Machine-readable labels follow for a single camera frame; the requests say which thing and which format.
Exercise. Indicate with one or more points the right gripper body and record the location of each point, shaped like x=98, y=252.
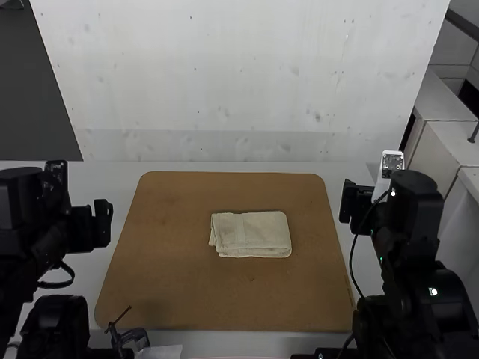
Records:
x=353, y=205

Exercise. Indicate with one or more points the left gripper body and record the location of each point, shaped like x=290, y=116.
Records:
x=90, y=228

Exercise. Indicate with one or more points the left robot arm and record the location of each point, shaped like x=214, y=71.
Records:
x=22, y=209

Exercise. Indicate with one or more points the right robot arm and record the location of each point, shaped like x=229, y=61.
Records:
x=411, y=224

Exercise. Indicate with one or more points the pale towel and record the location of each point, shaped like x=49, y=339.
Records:
x=250, y=235

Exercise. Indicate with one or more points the cork mat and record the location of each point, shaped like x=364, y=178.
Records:
x=168, y=261

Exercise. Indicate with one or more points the black clamp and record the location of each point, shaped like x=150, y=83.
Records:
x=123, y=336

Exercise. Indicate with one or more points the dark grey board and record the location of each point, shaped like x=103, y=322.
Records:
x=26, y=93

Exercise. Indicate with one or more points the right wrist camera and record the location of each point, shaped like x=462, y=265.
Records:
x=389, y=164

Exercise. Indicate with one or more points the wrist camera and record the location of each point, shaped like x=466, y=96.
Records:
x=389, y=164
x=56, y=174

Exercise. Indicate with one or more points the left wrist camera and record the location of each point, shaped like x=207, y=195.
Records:
x=56, y=174

